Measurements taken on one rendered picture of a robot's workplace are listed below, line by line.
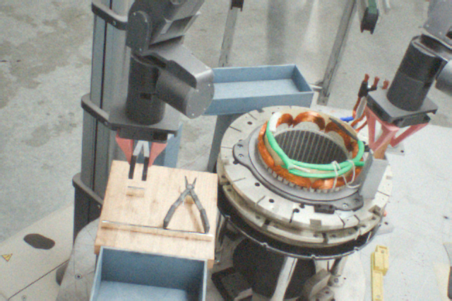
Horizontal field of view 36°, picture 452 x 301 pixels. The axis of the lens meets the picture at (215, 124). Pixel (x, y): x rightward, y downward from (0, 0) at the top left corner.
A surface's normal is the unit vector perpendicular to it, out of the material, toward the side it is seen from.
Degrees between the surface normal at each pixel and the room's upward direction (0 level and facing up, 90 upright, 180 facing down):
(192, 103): 89
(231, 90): 0
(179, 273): 90
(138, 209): 0
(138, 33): 82
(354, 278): 0
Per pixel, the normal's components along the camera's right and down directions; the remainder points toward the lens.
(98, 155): -0.66, 0.39
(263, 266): 0.15, -0.77
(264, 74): 0.29, 0.64
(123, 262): -0.04, 0.62
